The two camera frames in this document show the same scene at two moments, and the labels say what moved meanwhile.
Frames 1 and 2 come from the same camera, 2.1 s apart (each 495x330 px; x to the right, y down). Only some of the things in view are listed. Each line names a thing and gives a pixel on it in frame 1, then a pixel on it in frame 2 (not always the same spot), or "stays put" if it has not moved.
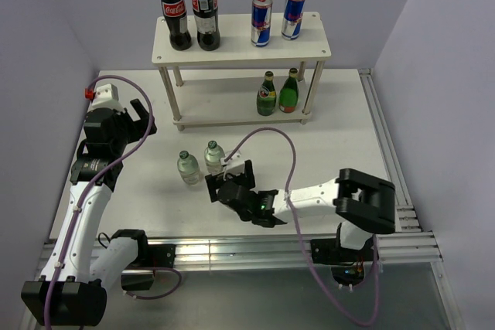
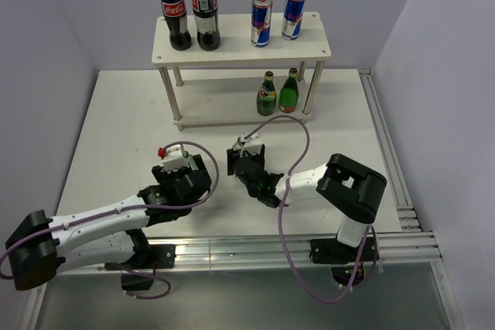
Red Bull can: [261, 21] stays put
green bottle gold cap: [288, 94] stays put
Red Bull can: [293, 13] stays put
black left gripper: [139, 127] -> [164, 178]
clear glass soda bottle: [213, 154] -> [239, 144]
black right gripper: [214, 181] -> [232, 154]
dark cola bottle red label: [205, 4] stays put
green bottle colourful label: [267, 96] stays put
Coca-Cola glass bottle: [174, 8] stays put
